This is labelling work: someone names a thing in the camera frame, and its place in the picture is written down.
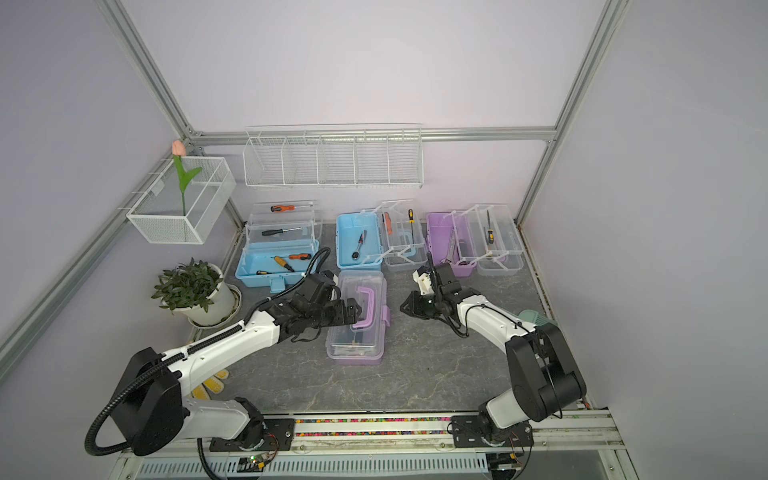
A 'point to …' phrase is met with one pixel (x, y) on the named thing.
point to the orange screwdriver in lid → (282, 208)
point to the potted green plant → (188, 285)
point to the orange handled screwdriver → (302, 256)
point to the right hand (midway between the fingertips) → (402, 307)
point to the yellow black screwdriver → (411, 215)
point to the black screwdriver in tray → (274, 232)
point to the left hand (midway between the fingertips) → (348, 314)
